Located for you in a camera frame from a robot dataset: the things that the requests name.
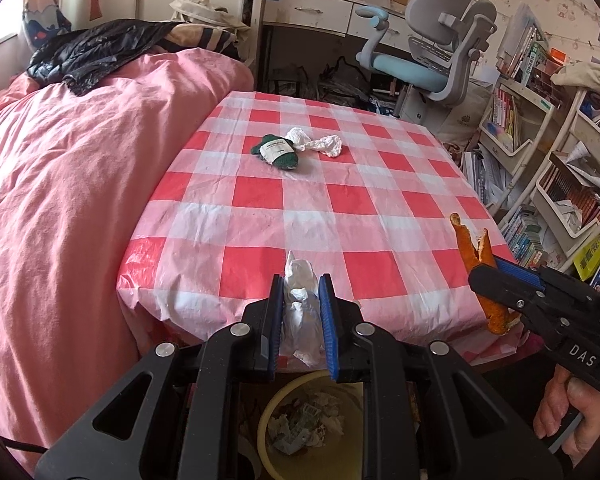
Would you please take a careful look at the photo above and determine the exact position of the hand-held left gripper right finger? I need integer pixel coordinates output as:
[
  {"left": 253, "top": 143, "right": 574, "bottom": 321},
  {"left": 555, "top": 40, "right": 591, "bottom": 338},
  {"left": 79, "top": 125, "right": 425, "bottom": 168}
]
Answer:
[{"left": 318, "top": 274, "right": 563, "bottom": 480}]

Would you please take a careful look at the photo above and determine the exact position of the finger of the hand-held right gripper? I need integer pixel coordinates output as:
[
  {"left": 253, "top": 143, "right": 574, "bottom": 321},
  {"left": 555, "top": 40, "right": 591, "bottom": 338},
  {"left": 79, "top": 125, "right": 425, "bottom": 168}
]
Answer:
[
  {"left": 469, "top": 265, "right": 543, "bottom": 322},
  {"left": 492, "top": 257, "right": 549, "bottom": 289}
]

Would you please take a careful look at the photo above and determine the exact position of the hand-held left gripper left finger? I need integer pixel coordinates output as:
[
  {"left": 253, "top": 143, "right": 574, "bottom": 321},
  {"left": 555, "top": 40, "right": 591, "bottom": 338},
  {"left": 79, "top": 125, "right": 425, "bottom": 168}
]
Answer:
[{"left": 35, "top": 274, "right": 286, "bottom": 480}]

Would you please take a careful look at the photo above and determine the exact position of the orange knitted sock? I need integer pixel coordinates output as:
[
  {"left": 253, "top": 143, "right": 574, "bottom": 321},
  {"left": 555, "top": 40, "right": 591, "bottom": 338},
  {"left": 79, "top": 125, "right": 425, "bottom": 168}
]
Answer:
[{"left": 449, "top": 212, "right": 522, "bottom": 337}]

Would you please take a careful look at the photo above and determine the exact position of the yellow waste bin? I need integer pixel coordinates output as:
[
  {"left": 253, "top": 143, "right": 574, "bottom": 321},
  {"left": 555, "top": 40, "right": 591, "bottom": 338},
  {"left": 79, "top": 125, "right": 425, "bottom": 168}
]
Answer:
[{"left": 256, "top": 371, "right": 377, "bottom": 480}]

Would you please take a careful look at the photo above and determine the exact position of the yellow book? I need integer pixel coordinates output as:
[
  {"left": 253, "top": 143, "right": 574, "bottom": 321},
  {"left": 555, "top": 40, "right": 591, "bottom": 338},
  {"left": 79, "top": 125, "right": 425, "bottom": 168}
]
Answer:
[{"left": 572, "top": 231, "right": 600, "bottom": 282}]

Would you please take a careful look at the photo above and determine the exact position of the red white checkered tablecloth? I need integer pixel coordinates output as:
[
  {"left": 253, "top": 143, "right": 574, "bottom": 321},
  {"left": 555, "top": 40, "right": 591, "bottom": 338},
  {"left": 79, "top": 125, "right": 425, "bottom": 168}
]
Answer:
[{"left": 116, "top": 91, "right": 520, "bottom": 358}]

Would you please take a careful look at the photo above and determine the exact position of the green knitted pouch white label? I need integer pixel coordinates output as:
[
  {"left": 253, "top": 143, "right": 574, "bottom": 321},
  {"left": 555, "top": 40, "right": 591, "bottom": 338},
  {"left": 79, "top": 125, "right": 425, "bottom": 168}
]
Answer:
[{"left": 250, "top": 133, "right": 301, "bottom": 171}]

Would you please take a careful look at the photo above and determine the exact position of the pink quilt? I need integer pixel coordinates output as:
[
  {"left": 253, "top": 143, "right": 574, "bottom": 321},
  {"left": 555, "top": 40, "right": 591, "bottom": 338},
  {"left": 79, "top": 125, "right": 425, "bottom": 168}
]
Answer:
[{"left": 0, "top": 47, "right": 255, "bottom": 476}]

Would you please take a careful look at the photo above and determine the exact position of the black bag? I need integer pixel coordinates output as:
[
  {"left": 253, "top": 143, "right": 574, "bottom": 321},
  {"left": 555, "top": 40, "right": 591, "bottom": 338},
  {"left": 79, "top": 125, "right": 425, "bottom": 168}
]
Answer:
[{"left": 317, "top": 56, "right": 377, "bottom": 107}]

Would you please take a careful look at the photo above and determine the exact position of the grey blue office chair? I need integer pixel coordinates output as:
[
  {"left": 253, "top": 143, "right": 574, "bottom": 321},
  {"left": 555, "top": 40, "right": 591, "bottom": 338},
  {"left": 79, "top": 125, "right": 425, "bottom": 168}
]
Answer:
[{"left": 355, "top": 0, "right": 499, "bottom": 122}]

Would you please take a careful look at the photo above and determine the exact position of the striped beige cloth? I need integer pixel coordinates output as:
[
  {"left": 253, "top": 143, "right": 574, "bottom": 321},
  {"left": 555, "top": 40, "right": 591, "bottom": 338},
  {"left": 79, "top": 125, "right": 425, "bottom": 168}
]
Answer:
[{"left": 169, "top": 0, "right": 242, "bottom": 58}]

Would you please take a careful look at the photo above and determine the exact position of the white desk with drawers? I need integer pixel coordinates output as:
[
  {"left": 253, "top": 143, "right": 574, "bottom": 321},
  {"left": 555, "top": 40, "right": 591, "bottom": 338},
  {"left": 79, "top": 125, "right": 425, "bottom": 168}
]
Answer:
[{"left": 257, "top": 0, "right": 416, "bottom": 96}]

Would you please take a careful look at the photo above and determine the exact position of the black shiny jacket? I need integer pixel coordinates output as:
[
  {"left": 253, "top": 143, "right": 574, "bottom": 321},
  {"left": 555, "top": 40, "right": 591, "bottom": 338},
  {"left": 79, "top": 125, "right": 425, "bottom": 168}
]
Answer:
[{"left": 26, "top": 18, "right": 182, "bottom": 97}]

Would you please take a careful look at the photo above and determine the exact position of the printed curtain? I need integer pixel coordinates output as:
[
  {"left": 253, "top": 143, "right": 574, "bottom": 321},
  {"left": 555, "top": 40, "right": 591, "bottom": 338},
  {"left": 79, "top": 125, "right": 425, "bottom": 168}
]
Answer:
[{"left": 21, "top": 0, "right": 107, "bottom": 54}]

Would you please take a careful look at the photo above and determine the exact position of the black cable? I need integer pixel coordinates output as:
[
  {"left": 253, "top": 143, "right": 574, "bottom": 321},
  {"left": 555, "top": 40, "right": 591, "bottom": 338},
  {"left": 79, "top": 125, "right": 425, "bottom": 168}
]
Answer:
[{"left": 0, "top": 436, "right": 48, "bottom": 455}]

